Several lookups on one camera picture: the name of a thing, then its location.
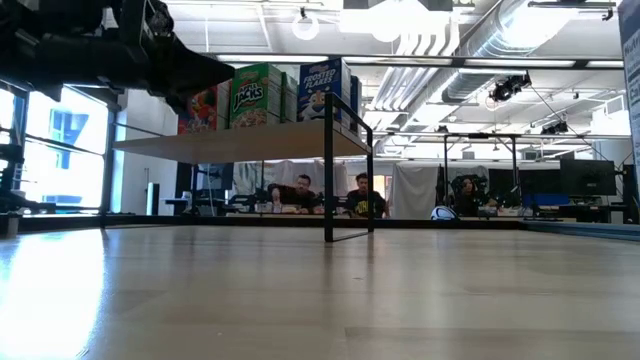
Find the small black spotlight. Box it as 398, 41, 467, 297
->
539, 119, 570, 136

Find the white ring lamp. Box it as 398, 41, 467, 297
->
291, 12, 321, 42

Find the red Froot Loops cereal box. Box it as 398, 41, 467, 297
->
178, 82, 232, 136

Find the large black spotlight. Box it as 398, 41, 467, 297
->
488, 72, 533, 104

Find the person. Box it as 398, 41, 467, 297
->
344, 172, 392, 220
449, 174, 501, 217
267, 173, 325, 216

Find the black monitor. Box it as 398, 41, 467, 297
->
559, 158, 618, 197

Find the black overhead beam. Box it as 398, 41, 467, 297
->
199, 51, 626, 71

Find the black metal gantry frame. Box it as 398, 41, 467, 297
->
442, 131, 520, 221

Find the wooden shelf with black frame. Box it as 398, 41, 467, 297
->
101, 92, 375, 244

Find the blue table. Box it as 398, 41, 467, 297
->
522, 193, 571, 207

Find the silver air duct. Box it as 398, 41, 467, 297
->
439, 0, 571, 104

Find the white and blue ball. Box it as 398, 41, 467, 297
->
429, 204, 459, 222

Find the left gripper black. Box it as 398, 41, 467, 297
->
119, 0, 236, 109

